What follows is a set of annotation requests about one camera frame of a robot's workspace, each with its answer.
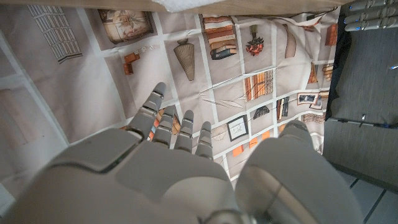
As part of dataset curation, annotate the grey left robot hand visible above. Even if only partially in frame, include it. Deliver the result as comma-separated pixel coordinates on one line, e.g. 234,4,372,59
343,0,398,32

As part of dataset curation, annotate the printed bookshelf backdrop cloth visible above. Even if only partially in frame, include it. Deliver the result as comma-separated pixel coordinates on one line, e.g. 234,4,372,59
0,2,341,215

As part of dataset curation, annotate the clear bubble wrap roll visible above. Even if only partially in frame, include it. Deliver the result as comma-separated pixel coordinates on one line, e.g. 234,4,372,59
152,0,224,12

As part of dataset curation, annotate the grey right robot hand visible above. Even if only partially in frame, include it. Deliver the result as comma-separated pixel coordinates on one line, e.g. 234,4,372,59
0,81,364,224

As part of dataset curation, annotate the dark wooden door panel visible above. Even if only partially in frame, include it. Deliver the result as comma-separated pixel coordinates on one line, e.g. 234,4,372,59
323,0,398,194

